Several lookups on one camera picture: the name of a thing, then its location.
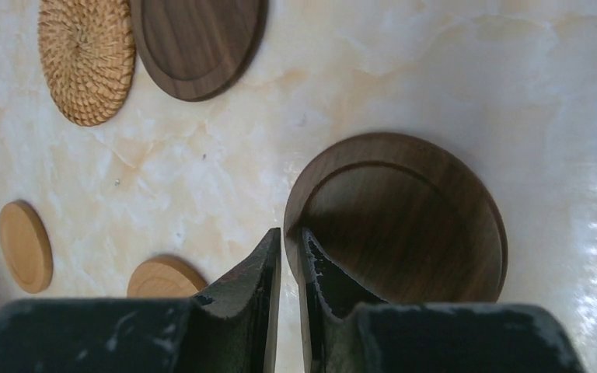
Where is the light wooden coaster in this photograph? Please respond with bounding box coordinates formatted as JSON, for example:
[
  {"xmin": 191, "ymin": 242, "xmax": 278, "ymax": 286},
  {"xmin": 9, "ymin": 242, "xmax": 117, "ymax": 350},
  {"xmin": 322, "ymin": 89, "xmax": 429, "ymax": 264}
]
[
  {"xmin": 0, "ymin": 200, "xmax": 54, "ymax": 294},
  {"xmin": 127, "ymin": 255, "xmax": 208, "ymax": 298}
]

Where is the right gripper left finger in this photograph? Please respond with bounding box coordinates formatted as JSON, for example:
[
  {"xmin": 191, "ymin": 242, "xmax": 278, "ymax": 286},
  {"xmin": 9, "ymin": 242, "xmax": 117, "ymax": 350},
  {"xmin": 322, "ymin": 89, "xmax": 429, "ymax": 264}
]
[{"xmin": 0, "ymin": 228, "xmax": 281, "ymax": 372}]

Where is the woven rattan coaster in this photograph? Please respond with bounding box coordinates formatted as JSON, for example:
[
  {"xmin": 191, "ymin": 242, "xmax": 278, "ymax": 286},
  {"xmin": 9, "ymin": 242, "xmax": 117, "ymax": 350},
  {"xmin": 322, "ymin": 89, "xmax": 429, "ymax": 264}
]
[{"xmin": 37, "ymin": 0, "xmax": 136, "ymax": 127}]

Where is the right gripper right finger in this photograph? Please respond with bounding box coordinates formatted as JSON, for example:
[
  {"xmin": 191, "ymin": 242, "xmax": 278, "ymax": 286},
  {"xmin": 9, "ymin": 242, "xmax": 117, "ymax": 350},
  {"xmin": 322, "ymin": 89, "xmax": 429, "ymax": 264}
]
[{"xmin": 298, "ymin": 228, "xmax": 584, "ymax": 372}]

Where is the dark wooden coaster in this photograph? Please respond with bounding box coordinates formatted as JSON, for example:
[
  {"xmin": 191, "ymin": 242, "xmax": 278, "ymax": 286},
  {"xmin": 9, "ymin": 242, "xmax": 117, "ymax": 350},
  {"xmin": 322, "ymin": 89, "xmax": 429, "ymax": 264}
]
[
  {"xmin": 130, "ymin": 0, "xmax": 269, "ymax": 102},
  {"xmin": 284, "ymin": 132, "xmax": 508, "ymax": 304}
]

